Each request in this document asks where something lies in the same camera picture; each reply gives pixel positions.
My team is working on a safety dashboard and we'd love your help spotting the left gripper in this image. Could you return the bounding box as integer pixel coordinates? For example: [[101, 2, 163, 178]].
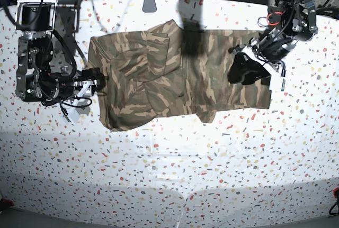
[[227, 31, 297, 85]]

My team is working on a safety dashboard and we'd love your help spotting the red clamp right corner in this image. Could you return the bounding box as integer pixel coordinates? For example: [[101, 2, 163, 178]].
[[328, 188, 339, 216]]

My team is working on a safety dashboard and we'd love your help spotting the camouflage T-shirt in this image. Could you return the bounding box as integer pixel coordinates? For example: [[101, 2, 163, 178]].
[[88, 20, 271, 132]]

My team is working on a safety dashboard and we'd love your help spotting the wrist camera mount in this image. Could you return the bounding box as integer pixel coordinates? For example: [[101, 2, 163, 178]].
[[60, 80, 94, 125], [244, 48, 286, 92]]

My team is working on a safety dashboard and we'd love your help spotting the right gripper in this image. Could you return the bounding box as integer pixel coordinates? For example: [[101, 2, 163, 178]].
[[37, 68, 106, 104]]

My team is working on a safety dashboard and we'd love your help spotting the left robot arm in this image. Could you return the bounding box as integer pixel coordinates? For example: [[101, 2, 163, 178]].
[[228, 0, 318, 85]]

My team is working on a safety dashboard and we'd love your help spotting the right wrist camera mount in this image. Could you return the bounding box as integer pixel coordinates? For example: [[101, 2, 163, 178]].
[[60, 80, 94, 125]]

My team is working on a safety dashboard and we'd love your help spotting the red clamp corner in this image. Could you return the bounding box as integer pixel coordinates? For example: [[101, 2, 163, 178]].
[[0, 199, 14, 212], [328, 188, 339, 216]]

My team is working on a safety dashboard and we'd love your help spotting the red clamp left corner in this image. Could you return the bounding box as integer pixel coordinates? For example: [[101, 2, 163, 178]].
[[0, 199, 14, 212]]

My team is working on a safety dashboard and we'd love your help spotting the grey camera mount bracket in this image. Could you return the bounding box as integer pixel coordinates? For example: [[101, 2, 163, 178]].
[[142, 0, 157, 13]]

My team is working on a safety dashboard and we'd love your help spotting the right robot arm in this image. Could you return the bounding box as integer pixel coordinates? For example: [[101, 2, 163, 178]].
[[15, 0, 104, 108]]

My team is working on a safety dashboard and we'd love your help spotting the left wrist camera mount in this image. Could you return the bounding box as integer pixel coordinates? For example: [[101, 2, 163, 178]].
[[244, 48, 286, 92]]

